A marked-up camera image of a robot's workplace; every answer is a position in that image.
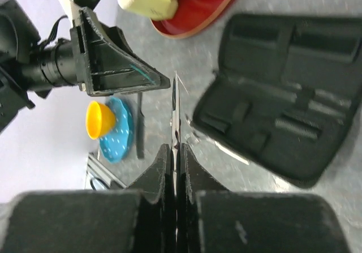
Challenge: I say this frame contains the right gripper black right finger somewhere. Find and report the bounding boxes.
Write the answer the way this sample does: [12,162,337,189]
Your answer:
[182,145,361,252]

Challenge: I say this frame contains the black zip tool case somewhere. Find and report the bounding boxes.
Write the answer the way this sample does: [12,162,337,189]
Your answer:
[191,13,361,188]

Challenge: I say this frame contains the red round tray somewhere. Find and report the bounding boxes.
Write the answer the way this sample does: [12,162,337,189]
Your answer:
[151,0,234,40]

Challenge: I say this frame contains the orange small bowl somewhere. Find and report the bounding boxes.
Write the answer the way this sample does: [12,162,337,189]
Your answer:
[85,101,117,140]

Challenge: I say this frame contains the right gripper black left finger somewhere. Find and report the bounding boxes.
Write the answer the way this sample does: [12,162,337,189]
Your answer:
[1,144,174,252]

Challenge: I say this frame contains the silver hair scissors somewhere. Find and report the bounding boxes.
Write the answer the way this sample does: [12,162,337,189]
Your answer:
[170,71,182,239]

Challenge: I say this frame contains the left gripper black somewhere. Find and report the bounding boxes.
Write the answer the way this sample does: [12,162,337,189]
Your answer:
[1,0,170,130]

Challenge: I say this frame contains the black handled comb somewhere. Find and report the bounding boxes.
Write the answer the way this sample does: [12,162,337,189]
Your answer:
[136,93,145,160]

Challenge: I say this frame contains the blue dotted plate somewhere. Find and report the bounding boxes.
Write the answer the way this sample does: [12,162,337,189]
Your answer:
[99,97,135,164]

